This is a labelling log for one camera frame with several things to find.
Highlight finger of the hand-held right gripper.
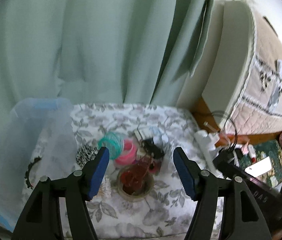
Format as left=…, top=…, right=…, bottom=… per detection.
left=213, top=152, right=246, bottom=178

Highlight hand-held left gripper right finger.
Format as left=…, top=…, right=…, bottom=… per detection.
left=173, top=147, right=273, bottom=240

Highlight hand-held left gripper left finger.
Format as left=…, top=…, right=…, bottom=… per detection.
left=13, top=146, right=110, bottom=240

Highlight cream hair claw clip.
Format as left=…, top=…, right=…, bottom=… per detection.
left=134, top=127, right=153, bottom=140

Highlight clear plastic storage container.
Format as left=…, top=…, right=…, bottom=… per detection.
left=0, top=97, right=79, bottom=233

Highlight leopard print scrunchie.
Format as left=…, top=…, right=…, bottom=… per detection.
left=76, top=144, right=100, bottom=168

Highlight clear plastic bag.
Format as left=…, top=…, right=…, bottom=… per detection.
left=156, top=135, right=179, bottom=175

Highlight small white red bottle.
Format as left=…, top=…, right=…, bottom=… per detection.
left=241, top=144, right=258, bottom=163

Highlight white card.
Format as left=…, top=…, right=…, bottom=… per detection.
left=245, top=156, right=273, bottom=178

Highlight black hair clip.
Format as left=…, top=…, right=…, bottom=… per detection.
left=141, top=137, right=165, bottom=159

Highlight green patterned rug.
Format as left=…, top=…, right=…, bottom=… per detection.
left=238, top=139, right=282, bottom=188

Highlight grey floral blanket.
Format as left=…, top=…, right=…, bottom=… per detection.
left=34, top=102, right=225, bottom=240

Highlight black beaded headband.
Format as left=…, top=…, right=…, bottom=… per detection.
left=24, top=156, right=42, bottom=189

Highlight grey cloth item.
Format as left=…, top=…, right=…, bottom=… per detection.
left=267, top=60, right=282, bottom=107

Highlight quilted beige mattress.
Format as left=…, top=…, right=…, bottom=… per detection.
left=202, top=0, right=282, bottom=135

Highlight pale green curtain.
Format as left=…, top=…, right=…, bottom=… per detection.
left=0, top=0, right=218, bottom=155

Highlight black cable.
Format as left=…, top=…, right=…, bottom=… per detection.
left=206, top=111, right=239, bottom=153

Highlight red wire hair accessory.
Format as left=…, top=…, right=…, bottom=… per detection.
left=119, top=159, right=156, bottom=193

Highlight teal coil hair ties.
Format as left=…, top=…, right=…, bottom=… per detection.
left=98, top=132, right=125, bottom=159

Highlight pink coil hair ties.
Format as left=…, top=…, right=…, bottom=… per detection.
left=114, top=140, right=137, bottom=165

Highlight white cable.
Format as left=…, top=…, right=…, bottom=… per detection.
left=205, top=122, right=219, bottom=132

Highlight wooden bed frame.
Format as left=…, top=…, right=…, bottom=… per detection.
left=191, top=96, right=282, bottom=147

